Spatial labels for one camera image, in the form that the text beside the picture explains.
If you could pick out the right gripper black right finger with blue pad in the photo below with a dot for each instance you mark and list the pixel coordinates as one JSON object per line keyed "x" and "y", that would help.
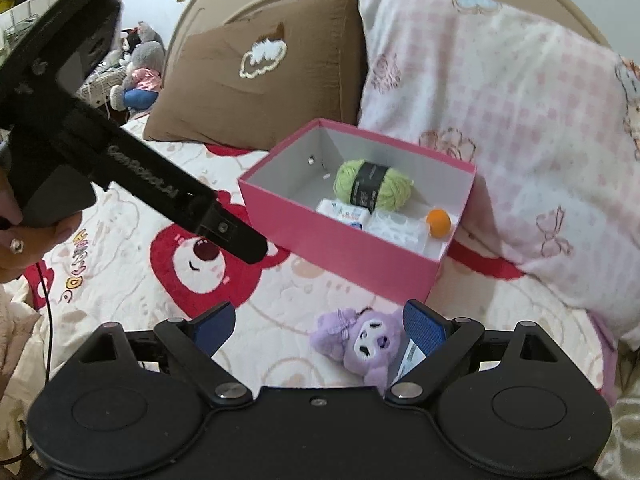
{"x": 446, "y": 345}

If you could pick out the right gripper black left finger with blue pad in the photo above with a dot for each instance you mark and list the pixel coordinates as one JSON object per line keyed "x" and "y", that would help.
{"x": 191, "y": 346}

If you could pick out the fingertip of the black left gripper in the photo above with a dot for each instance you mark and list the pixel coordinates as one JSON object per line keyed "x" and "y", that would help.
{"x": 230, "y": 233}

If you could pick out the clear floss pick box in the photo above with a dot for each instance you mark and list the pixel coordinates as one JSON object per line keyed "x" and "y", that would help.
{"x": 398, "y": 229}

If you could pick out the orange makeup sponge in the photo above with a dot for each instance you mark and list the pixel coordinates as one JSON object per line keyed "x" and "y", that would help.
{"x": 439, "y": 223}

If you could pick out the person's left hand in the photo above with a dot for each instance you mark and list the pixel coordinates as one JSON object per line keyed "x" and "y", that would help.
{"x": 22, "y": 246}

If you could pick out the white blue tissue pack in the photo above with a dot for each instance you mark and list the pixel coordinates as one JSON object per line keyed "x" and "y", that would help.
{"x": 408, "y": 357}

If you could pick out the pink cardboard box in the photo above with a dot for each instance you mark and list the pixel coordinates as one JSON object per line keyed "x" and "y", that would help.
{"x": 282, "y": 191}

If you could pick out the cluttered side table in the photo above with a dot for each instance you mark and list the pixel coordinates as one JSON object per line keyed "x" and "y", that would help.
{"x": 15, "y": 22}

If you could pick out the purple plush toy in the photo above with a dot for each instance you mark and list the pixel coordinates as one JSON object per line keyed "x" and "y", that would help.
{"x": 365, "y": 342}

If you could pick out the grey plush doll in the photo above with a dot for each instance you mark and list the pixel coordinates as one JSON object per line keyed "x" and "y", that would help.
{"x": 140, "y": 88}

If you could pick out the white tissue pack in box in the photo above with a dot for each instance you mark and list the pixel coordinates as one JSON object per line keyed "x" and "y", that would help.
{"x": 348, "y": 214}

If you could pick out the brown pillow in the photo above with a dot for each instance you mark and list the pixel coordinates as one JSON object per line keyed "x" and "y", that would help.
{"x": 251, "y": 83}

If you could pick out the green yarn ball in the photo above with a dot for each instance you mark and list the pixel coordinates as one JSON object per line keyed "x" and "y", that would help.
{"x": 371, "y": 186}

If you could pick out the pink checked pillow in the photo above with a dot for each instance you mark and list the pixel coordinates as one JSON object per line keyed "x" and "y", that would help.
{"x": 550, "y": 121}

